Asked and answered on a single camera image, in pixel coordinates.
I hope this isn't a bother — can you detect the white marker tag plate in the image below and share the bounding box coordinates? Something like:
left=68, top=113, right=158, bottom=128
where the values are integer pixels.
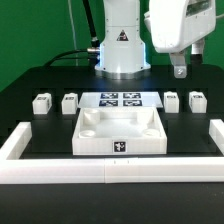
left=79, top=92, right=163, bottom=108

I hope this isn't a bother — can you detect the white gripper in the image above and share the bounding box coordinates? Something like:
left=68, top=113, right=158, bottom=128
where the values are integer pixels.
left=144, top=0, right=216, bottom=78

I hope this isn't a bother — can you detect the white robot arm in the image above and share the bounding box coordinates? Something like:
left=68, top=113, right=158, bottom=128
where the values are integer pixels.
left=95, top=0, right=216, bottom=79

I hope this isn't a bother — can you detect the white square tabletop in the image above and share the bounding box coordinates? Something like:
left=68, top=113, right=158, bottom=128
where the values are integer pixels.
left=72, top=107, right=167, bottom=156

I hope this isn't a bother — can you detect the thin white cable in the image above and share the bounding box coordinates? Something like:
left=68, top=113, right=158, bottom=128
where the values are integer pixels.
left=67, top=0, right=78, bottom=58

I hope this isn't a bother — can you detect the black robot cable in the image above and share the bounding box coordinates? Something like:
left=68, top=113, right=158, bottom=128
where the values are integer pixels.
left=43, top=0, right=101, bottom=68

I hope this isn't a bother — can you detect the white U-shaped obstacle fence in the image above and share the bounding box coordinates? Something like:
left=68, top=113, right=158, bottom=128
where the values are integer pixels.
left=0, top=122, right=224, bottom=184

